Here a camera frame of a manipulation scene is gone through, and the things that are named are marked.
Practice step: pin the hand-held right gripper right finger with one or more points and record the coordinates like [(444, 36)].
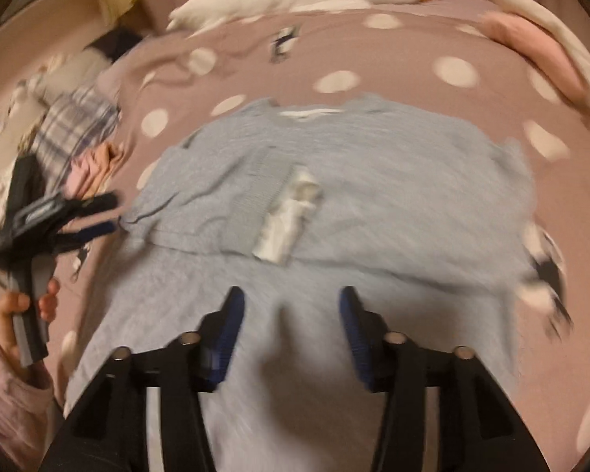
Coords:
[(353, 327)]

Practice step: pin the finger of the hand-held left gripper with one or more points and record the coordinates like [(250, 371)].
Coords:
[(91, 203), (91, 232)]

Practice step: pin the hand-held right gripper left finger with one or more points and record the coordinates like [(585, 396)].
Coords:
[(226, 327)]

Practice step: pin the grey sweater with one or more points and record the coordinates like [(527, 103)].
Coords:
[(354, 196)]

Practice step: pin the person's left hand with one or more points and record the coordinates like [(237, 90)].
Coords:
[(11, 307)]

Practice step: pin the pink garment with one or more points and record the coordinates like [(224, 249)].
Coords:
[(96, 167)]

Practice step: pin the plaid cloth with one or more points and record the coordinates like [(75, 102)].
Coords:
[(73, 123)]

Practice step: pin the grey pillow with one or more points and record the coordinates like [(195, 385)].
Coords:
[(76, 66)]

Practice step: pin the dark cloth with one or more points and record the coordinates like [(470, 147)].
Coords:
[(115, 42)]

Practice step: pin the pink polka dot bedcover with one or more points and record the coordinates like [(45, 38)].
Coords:
[(398, 54)]

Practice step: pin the pink plush pillow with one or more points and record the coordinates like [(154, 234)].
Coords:
[(536, 44)]

